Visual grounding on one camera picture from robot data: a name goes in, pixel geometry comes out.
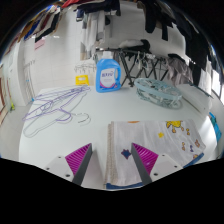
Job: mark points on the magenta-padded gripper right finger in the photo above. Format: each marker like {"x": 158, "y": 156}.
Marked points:
{"x": 146, "y": 158}

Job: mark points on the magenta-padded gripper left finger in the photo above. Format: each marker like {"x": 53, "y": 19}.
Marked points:
{"x": 78, "y": 160}

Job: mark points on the white printed towel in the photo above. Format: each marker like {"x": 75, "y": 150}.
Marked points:
{"x": 150, "y": 136}

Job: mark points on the round light-blue clip hanger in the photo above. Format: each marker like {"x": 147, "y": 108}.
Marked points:
{"x": 158, "y": 91}

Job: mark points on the blue bags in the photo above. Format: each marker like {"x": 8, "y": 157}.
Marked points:
{"x": 216, "y": 128}

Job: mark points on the white pillow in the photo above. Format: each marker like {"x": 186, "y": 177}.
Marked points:
{"x": 196, "y": 96}

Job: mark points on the yellow plastic stool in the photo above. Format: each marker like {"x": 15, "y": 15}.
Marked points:
{"x": 82, "y": 80}

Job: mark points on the blue detergent bottle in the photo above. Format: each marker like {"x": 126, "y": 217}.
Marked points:
{"x": 108, "y": 75}

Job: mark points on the small white clip hanger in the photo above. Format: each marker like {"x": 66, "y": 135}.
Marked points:
{"x": 85, "y": 67}

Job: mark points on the grey garment on rack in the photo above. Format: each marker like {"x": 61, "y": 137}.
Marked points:
{"x": 180, "y": 70}

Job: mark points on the black folding drying rack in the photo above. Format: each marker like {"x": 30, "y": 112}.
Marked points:
{"x": 126, "y": 65}

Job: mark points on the window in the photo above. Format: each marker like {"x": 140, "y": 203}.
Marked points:
{"x": 218, "y": 81}

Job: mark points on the row of hanging clothes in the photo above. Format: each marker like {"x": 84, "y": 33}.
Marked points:
{"x": 153, "y": 13}

